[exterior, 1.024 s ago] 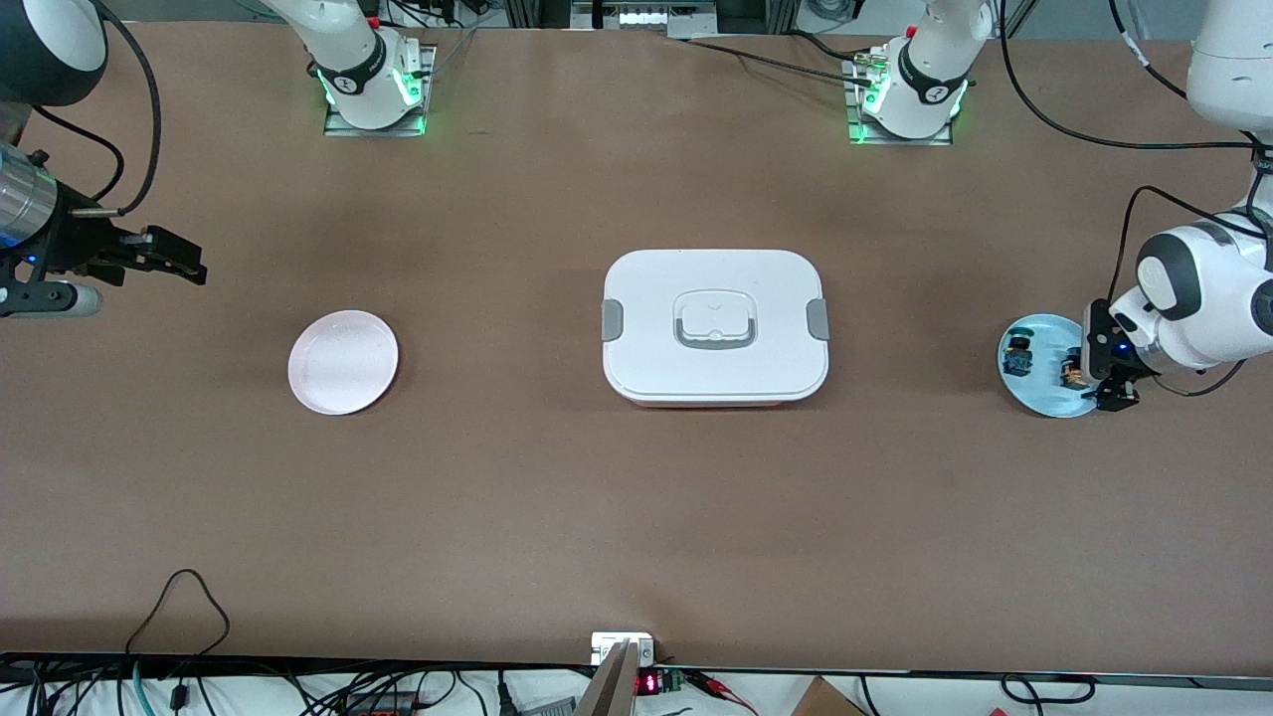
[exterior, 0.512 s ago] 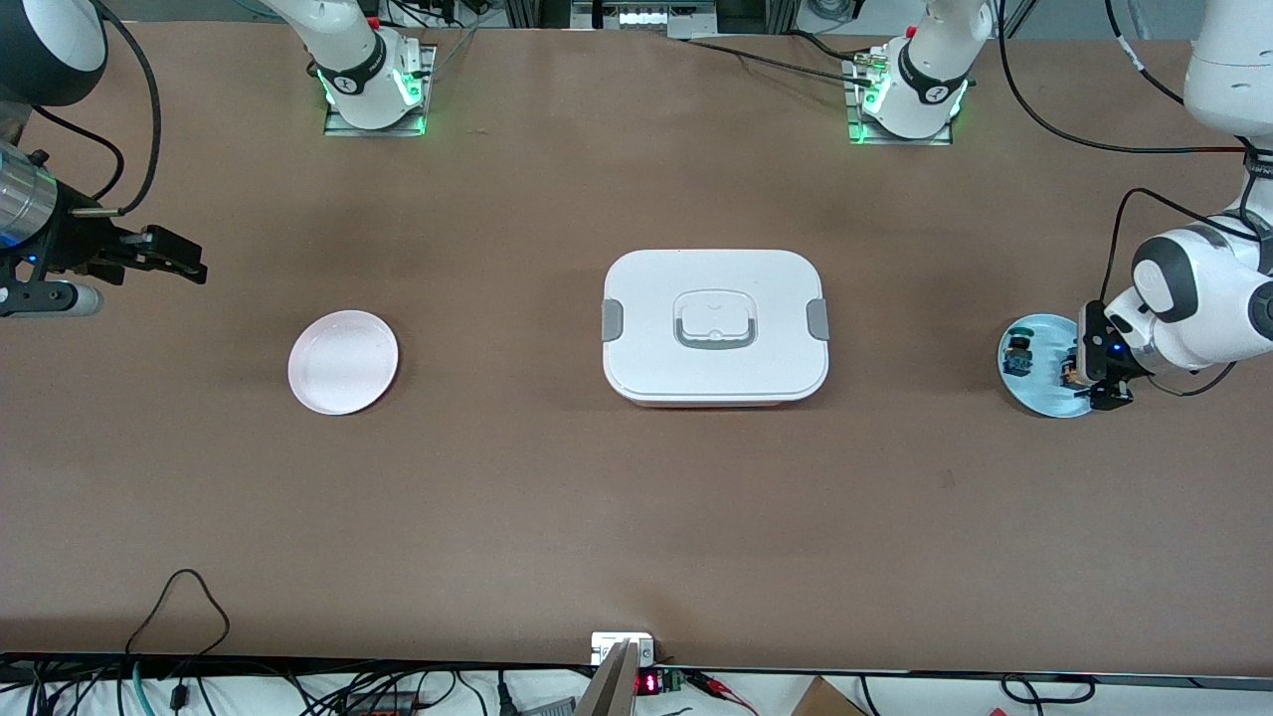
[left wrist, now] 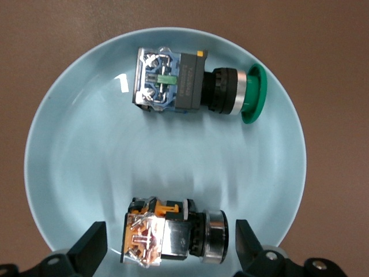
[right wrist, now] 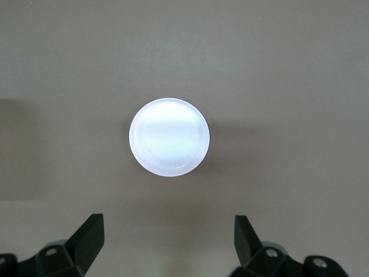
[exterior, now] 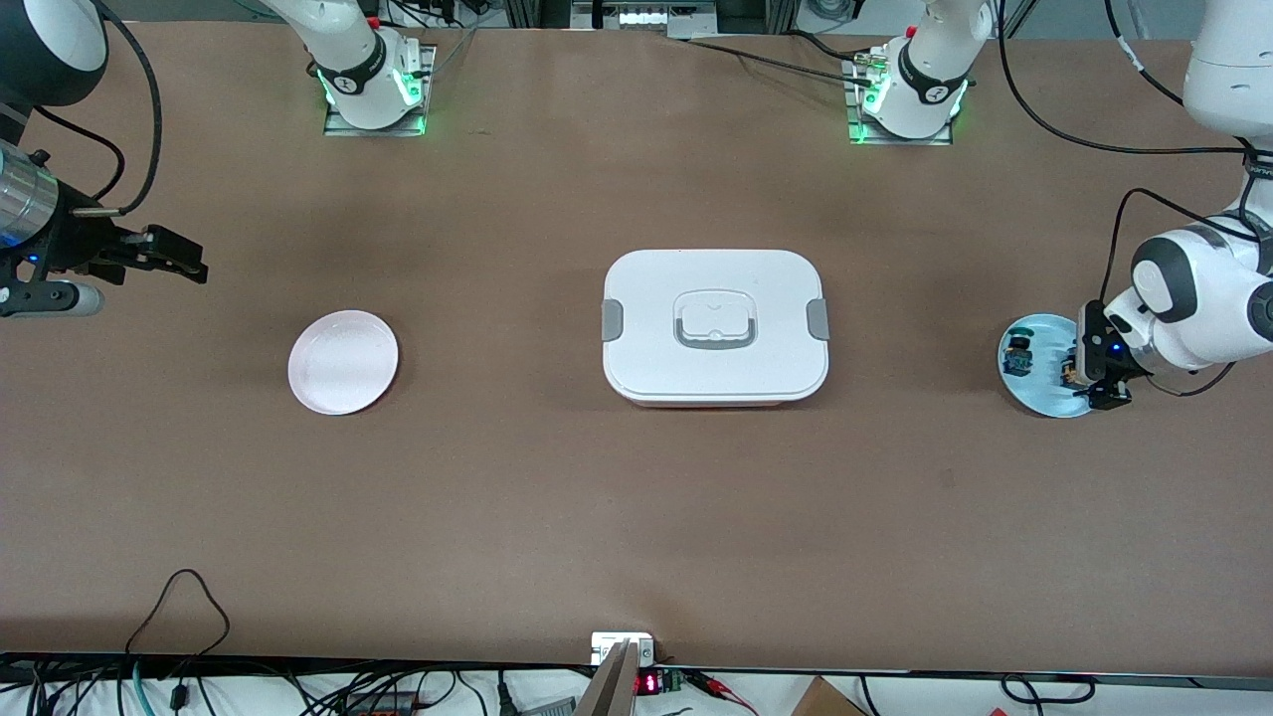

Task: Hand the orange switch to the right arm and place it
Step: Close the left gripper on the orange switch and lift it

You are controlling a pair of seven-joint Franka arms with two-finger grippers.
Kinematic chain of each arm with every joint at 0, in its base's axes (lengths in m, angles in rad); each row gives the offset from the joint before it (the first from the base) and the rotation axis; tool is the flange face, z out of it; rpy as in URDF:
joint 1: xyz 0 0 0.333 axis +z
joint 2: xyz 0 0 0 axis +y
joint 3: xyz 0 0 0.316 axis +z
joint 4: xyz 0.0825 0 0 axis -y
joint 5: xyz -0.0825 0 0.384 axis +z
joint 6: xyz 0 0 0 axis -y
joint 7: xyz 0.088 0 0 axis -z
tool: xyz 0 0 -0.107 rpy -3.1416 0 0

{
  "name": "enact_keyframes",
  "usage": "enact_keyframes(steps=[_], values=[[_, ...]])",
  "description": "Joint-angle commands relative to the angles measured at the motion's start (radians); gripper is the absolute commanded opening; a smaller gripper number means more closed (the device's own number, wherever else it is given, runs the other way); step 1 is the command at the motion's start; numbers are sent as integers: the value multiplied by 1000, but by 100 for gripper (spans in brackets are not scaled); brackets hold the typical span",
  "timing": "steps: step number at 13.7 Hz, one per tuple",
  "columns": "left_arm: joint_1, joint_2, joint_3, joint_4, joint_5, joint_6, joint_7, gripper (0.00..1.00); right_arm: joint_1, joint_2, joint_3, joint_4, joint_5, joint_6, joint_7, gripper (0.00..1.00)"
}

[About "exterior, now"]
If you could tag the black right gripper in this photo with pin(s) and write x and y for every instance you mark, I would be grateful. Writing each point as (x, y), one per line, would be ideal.
(72, 245)

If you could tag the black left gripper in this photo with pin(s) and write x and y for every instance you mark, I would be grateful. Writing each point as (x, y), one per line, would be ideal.
(1094, 350)

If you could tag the orange switch with black cap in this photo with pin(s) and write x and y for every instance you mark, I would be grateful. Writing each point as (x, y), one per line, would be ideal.
(1068, 366)

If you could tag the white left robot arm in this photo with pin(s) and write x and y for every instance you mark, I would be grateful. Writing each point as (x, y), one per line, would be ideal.
(1193, 298)

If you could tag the light blue round plate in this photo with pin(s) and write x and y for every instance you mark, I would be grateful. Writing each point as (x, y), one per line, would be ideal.
(1044, 393)

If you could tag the pink round plate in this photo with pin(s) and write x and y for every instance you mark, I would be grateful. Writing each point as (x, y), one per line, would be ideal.
(343, 363)

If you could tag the brown cardboard box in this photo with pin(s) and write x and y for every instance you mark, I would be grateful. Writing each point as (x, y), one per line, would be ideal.
(825, 701)

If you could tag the white lidded pink storage box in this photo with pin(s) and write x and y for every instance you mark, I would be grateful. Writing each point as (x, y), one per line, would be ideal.
(646, 288)

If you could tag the red and black probe leads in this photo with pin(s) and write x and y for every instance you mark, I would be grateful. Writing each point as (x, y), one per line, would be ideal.
(708, 682)

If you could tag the circuit board with red display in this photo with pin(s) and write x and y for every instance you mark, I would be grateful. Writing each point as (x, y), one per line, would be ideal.
(648, 683)

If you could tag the power strip with white sockets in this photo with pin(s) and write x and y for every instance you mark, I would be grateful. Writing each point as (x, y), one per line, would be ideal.
(646, 17)

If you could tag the small white electronic box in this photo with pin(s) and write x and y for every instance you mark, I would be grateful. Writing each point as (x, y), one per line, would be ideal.
(607, 646)

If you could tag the grey metal bar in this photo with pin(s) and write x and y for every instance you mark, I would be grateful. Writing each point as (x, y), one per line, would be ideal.
(612, 691)

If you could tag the grey power adapter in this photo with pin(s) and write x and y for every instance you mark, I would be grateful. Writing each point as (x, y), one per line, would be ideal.
(547, 708)

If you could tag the blue switch with black cap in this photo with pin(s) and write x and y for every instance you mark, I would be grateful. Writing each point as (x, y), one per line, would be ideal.
(1018, 356)

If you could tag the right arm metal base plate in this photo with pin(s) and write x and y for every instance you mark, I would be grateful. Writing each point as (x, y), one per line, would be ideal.
(378, 131)

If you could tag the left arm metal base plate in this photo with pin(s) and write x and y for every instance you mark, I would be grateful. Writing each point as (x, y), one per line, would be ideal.
(900, 141)

